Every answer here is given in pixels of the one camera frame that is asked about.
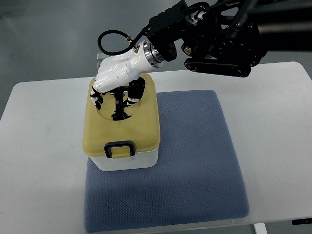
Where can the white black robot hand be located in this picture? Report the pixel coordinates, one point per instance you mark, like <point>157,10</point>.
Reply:
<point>119,70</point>

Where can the yellow box lid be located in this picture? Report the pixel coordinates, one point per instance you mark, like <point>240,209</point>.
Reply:
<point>142,127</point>

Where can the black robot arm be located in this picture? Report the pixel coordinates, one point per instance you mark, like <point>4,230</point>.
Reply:
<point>231,36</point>

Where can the white storage box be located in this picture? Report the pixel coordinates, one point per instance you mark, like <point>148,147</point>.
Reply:
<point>138,160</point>

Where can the upper metal floor plate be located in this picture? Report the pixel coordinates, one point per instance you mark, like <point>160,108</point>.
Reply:
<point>101,56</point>

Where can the blue grey cushion mat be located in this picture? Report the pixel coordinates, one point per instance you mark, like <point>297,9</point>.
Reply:
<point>197,177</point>

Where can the white table leg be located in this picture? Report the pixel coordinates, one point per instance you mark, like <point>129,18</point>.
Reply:
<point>260,228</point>

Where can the black table bracket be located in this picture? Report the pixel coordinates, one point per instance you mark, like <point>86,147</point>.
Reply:
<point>302,221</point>

